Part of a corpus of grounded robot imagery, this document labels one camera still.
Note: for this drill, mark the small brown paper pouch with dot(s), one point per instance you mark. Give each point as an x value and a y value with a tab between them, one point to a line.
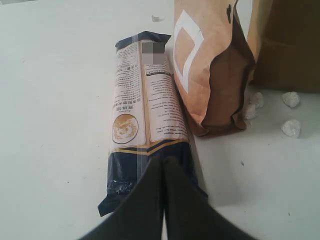
212	62

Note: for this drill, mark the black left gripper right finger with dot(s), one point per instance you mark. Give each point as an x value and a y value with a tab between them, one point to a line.
188	214

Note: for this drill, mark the dark blue pasta packet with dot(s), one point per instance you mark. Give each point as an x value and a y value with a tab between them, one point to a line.
147	121

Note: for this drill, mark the small white paper scrap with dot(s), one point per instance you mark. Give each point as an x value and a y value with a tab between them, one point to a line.
156	18

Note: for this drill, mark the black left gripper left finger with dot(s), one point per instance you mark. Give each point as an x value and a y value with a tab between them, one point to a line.
140	215

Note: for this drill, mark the large brown paper bag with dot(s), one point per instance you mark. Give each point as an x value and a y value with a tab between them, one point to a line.
284	37

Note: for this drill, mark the white crumpled pellet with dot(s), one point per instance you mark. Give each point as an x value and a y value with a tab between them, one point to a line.
291	99
249	112
291	128
257	99

